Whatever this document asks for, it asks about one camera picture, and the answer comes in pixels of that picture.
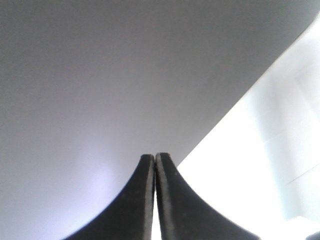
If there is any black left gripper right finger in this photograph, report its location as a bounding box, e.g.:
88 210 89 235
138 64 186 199
155 152 259 240

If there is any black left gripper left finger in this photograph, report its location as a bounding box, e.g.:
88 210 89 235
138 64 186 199
67 154 155 240

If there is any dark grey fridge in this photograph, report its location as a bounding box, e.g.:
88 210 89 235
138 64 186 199
0 0 320 240

